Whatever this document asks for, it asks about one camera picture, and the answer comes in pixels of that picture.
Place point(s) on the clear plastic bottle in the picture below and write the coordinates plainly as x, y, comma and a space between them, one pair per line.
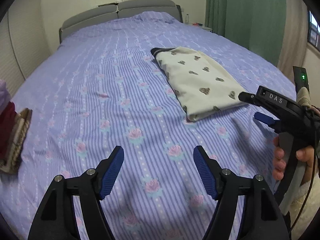
187, 19

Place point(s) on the lilac folded garment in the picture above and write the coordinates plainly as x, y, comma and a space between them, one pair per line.
4, 95

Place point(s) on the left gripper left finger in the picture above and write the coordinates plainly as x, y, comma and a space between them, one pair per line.
100, 180

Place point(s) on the purple floral bed sheet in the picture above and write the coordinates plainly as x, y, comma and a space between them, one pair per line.
102, 88

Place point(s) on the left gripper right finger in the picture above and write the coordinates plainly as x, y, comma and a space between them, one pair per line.
215, 178

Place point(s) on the brown striped folded garment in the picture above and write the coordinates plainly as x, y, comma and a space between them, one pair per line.
12, 148

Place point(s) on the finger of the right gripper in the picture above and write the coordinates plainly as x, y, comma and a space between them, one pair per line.
265, 119
246, 97

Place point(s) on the right hand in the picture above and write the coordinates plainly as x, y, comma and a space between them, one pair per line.
305, 155

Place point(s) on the grey padded headboard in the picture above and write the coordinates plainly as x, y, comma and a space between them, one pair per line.
112, 11

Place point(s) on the cream sleeved right forearm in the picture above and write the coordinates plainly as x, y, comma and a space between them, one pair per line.
310, 208

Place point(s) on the beige curtain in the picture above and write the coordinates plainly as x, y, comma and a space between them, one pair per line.
295, 37

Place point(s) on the white polo shirt black collar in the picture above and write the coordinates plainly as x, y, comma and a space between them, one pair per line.
202, 86

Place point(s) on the dark red folded garment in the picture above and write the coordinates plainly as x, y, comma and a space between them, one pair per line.
7, 123

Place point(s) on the green curtain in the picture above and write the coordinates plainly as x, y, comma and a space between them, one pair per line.
257, 25

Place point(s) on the white louvered wardrobe door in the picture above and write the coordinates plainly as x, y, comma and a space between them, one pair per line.
9, 69

